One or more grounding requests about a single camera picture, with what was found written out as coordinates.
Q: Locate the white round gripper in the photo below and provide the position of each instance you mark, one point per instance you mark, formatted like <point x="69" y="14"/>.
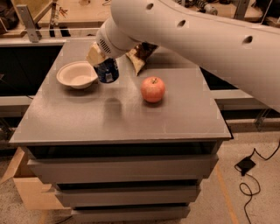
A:
<point x="107" y="46"/>

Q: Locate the blue pepsi can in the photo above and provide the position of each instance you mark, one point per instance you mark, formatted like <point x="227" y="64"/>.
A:
<point x="107" y="71"/>

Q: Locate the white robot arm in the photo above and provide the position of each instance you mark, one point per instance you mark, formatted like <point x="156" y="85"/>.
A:
<point x="243" y="54"/>

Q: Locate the white paper bowl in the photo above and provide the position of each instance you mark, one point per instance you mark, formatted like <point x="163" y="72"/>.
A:
<point x="77" y="75"/>

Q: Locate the brown chip bag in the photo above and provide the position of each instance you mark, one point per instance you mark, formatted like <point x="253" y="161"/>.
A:
<point x="139" y="55"/>

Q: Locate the red apple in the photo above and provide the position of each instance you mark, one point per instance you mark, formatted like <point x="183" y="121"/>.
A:
<point x="152" y="89"/>

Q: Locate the wooden workbench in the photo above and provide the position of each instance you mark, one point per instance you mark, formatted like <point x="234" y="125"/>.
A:
<point x="76" y="16"/>

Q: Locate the grey drawer cabinet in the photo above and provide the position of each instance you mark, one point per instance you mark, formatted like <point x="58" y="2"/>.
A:
<point x="112" y="156"/>

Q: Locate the cardboard box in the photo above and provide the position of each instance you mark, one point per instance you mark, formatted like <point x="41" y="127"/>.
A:
<point x="34" y="194"/>

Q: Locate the grey metal bracket left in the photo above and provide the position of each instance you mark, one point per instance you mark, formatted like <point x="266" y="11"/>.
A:
<point x="28" y="22"/>

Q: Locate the grey metal bracket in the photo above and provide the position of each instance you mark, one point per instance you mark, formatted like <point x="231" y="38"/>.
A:
<point x="28" y="22"/>
<point x="241" y="8"/>

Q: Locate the grey metal bracket right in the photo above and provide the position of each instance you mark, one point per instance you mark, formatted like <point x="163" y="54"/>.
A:
<point x="241" y="8"/>

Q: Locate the black power adapter with cable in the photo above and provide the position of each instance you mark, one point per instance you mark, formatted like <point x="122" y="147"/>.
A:
<point x="243" y="167"/>

